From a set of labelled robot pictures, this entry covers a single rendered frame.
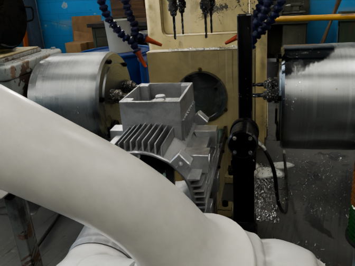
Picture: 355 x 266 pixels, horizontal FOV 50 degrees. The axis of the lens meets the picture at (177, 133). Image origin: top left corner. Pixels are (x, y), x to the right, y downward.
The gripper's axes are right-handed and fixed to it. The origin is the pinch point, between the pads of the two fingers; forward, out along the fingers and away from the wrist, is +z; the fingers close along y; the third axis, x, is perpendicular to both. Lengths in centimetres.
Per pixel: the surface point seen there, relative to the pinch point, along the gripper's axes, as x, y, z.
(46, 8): 82, 387, 624
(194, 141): -1.4, -6.2, 1.1
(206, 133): -1.6, -8.0, 3.2
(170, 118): -7.0, -3.3, -1.6
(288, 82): -2.0, -22.6, 25.2
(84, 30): 115, 295, 577
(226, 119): 16.3, -7.0, 43.6
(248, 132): 2.4, -14.6, 11.1
